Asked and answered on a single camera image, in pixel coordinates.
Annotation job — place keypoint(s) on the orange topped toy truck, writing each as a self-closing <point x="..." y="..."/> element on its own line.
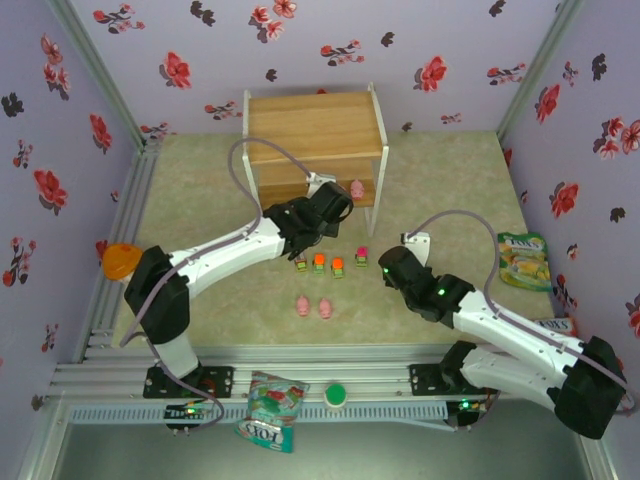
<point x="318" y="261"/>
<point x="338" y="265"/>

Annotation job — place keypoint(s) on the pink topped toy truck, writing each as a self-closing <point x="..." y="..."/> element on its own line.
<point x="361" y="255"/>

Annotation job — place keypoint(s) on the pink plastic pig toy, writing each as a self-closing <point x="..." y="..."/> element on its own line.
<point x="302" y="306"/>
<point x="357" y="189"/>
<point x="325" y="308"/>

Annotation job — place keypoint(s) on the grey topped toy truck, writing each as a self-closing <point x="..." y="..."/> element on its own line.
<point x="301" y="266"/>

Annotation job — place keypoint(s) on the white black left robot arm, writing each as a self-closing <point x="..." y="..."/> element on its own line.
<point x="225" y="255"/>

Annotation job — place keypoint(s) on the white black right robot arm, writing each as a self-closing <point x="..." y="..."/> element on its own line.
<point x="520" y="330"/>

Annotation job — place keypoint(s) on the green yellow Fox's candy bag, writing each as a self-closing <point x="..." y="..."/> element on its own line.
<point x="522" y="265"/>

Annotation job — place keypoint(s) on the beige green table mat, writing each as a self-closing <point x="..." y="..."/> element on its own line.
<point x="200" y="175"/>

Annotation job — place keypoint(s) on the black controller board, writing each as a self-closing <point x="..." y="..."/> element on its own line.
<point x="177" y="412"/>
<point x="467" y="410"/>

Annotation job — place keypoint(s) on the green push button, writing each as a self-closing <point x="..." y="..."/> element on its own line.
<point x="335" y="395"/>

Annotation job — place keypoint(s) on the orange red Fox's candy bag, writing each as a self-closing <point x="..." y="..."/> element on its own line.
<point x="555" y="325"/>

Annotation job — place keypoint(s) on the teal red Fox's candy bag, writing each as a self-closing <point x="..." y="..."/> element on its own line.
<point x="270" y="400"/>

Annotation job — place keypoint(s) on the tiger cup with orange lid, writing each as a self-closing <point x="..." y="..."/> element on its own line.
<point x="117" y="260"/>

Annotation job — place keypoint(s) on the wooden shelf with white frame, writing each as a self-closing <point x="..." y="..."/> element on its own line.
<point x="290" y="130"/>

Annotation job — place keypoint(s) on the long aluminium base rail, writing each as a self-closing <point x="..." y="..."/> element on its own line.
<point x="380" y="370"/>

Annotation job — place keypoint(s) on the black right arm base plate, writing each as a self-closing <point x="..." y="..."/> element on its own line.
<point x="422" y="380"/>

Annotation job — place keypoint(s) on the aluminium side rail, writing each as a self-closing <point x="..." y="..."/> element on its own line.
<point x="127" y="200"/>

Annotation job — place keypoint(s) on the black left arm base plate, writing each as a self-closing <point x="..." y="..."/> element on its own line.
<point x="222" y="382"/>

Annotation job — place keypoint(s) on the aluminium corner post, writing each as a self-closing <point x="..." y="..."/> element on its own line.
<point x="90" y="60"/>
<point x="540" y="65"/>

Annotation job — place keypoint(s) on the aluminium frame bar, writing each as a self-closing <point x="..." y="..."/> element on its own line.
<point x="40" y="450"/>
<point x="605" y="460"/>

